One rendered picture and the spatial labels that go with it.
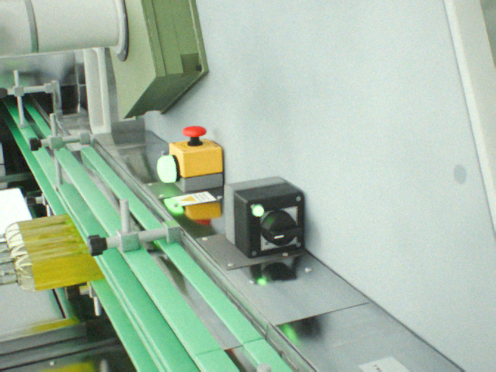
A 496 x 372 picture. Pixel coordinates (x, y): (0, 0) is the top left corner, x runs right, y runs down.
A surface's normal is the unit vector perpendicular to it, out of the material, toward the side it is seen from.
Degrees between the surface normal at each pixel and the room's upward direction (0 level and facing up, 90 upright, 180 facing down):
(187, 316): 90
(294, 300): 90
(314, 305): 90
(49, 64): 90
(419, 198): 0
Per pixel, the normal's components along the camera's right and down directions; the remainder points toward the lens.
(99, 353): -0.03, -0.95
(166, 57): 0.35, -0.15
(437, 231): -0.92, 0.15
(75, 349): 0.40, 0.26
